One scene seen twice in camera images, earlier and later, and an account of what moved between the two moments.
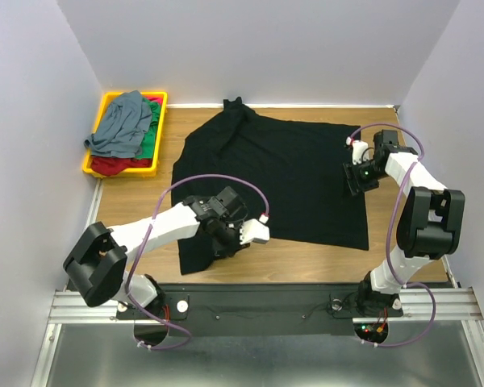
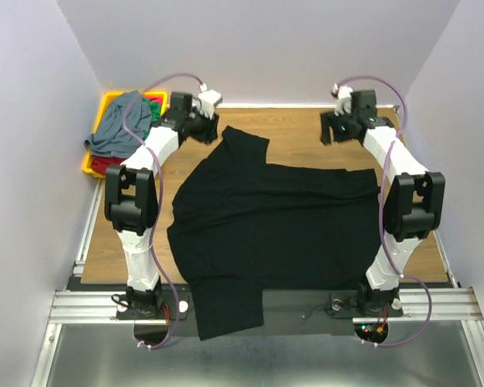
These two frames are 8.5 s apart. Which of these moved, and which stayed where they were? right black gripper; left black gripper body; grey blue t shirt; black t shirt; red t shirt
Moved: left black gripper body; black t shirt; right black gripper
Stayed: red t shirt; grey blue t shirt
